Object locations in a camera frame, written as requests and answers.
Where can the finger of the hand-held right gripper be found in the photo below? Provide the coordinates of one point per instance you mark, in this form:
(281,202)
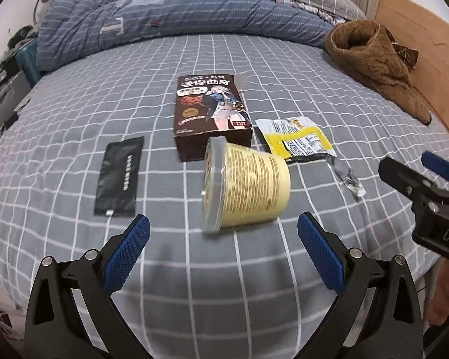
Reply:
(400,177)
(443,168)

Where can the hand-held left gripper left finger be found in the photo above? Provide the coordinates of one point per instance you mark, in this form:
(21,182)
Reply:
(127,254)

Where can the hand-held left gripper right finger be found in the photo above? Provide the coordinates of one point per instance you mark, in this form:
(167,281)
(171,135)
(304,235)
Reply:
(320,254)

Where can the yellow plastic cup with lid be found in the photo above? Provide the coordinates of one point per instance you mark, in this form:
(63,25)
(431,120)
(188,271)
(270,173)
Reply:
(254,183)

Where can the person's right hand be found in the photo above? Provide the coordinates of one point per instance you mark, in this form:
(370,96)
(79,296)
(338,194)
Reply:
(441,295)

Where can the clear plastic wrapper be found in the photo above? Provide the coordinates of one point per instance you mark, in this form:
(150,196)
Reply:
(350,181)

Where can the black foil pouch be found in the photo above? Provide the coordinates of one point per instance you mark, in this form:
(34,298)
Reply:
(119,172)

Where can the brown fleece garment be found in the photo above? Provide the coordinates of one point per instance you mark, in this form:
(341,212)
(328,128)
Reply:
(378,67)

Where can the dark patterned cloth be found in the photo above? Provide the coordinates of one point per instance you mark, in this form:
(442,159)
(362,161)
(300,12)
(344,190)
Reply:
(406,56)

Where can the yellow snack wrapper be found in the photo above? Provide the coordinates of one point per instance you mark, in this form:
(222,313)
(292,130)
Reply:
(284,136)

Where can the wooden headboard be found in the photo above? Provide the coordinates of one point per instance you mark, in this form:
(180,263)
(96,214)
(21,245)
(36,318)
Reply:
(430,33)

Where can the grey checked bed sheet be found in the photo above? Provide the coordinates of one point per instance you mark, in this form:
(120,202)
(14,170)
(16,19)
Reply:
(97,101)

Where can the brown printed cookie box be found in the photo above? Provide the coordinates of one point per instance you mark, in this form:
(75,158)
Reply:
(194,110)

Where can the blue striped quilt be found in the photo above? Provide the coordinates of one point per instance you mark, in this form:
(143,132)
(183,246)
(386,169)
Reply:
(191,15)

